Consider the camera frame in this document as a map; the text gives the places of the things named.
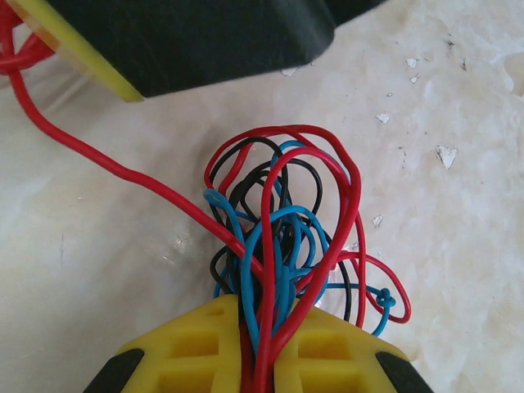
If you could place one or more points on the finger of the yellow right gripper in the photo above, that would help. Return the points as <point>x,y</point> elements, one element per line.
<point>204,41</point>

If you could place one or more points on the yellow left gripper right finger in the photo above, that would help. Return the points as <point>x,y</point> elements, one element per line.
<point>352,360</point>

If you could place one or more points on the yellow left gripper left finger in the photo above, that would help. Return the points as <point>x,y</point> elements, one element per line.
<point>184,348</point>

